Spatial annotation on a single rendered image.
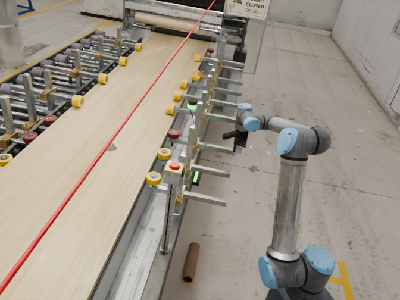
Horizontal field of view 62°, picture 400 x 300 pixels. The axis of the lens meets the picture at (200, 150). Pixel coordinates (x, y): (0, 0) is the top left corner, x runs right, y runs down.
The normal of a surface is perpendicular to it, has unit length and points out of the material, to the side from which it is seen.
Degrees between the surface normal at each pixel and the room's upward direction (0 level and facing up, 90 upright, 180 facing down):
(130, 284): 0
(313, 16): 90
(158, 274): 0
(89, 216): 0
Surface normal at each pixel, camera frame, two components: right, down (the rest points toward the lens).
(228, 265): 0.14, -0.83
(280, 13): -0.15, 0.52
